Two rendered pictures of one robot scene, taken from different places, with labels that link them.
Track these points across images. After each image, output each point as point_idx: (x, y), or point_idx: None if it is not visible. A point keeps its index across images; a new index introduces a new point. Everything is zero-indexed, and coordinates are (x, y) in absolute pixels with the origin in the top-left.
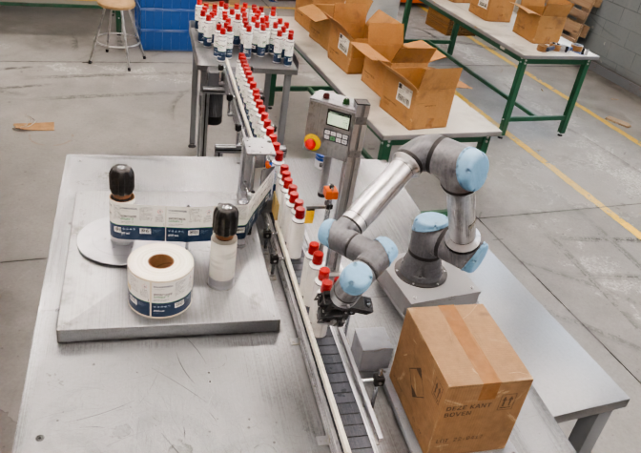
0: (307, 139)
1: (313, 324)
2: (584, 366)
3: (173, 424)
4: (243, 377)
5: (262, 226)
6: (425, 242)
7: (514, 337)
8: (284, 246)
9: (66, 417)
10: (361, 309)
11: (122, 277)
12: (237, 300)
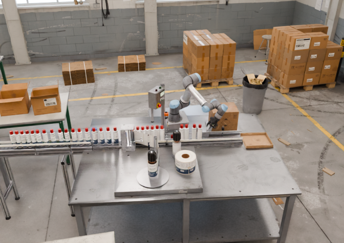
0: (159, 105)
1: (200, 137)
2: None
3: (231, 168)
4: (213, 156)
5: None
6: (179, 107)
7: (193, 113)
8: (160, 140)
9: (232, 187)
10: None
11: (174, 176)
12: None
